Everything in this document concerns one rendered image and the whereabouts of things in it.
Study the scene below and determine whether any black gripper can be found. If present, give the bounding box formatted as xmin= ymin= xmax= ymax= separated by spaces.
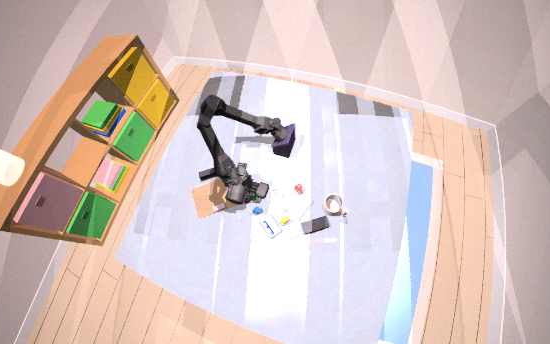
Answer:
xmin=244 ymin=175 xmax=269 ymax=199

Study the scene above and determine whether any grey mug with tan handle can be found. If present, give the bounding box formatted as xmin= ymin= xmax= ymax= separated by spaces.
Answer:
xmin=322 ymin=193 xmax=349 ymax=217

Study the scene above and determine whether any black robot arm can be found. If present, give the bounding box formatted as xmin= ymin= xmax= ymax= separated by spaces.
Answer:
xmin=196 ymin=95 xmax=290 ymax=205

